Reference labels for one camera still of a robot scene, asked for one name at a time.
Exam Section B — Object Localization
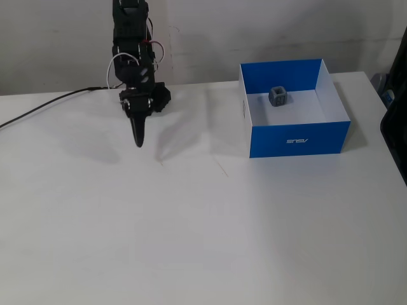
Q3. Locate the black power cable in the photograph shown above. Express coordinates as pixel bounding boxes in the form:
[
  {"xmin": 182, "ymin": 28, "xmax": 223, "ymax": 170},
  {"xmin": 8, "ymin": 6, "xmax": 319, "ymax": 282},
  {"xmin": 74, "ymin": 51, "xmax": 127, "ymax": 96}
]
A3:
[{"xmin": 0, "ymin": 85, "xmax": 111, "ymax": 130}]

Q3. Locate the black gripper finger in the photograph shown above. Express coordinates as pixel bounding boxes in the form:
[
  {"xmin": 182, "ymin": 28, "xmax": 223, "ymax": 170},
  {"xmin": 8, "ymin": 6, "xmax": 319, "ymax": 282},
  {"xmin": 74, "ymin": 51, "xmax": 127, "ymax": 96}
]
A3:
[
  {"xmin": 128, "ymin": 116, "xmax": 140, "ymax": 147},
  {"xmin": 139, "ymin": 116, "xmax": 149, "ymax": 147}
]

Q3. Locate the blue and white cardboard box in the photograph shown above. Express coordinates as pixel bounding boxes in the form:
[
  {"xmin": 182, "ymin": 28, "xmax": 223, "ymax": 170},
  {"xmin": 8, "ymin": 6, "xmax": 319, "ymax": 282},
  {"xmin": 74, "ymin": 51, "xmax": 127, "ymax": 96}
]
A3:
[{"xmin": 238, "ymin": 58, "xmax": 352, "ymax": 159}]

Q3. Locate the red servo wire loop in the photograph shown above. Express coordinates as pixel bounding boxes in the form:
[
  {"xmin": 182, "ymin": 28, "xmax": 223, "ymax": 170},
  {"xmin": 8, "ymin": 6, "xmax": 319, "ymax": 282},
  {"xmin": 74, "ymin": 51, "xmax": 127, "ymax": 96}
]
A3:
[{"xmin": 142, "ymin": 39, "xmax": 167, "ymax": 63}]

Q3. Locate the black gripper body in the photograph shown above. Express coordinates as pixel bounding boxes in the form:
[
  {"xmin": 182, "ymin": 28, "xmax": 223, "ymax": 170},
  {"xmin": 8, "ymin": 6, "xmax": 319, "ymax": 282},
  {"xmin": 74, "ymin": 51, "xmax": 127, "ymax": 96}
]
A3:
[{"xmin": 118, "ymin": 81, "xmax": 172, "ymax": 119}]

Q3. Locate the gray cube block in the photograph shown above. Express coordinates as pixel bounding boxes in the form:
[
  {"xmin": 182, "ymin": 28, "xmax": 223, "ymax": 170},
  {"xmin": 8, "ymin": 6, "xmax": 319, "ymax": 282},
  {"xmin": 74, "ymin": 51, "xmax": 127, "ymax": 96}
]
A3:
[{"xmin": 268, "ymin": 85, "xmax": 288, "ymax": 108}]

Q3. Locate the gray object with blue label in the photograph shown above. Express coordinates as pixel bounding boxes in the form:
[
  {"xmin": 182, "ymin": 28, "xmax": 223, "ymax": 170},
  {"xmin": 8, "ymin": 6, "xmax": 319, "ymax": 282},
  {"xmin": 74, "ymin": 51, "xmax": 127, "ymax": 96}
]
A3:
[{"xmin": 370, "ymin": 72, "xmax": 396, "ymax": 106}]

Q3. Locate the white pink servo cable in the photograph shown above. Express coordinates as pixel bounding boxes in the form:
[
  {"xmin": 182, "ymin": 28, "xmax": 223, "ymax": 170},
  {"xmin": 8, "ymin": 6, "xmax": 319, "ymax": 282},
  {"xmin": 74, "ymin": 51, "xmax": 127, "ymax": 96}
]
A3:
[{"xmin": 106, "ymin": 53, "xmax": 141, "ymax": 90}]

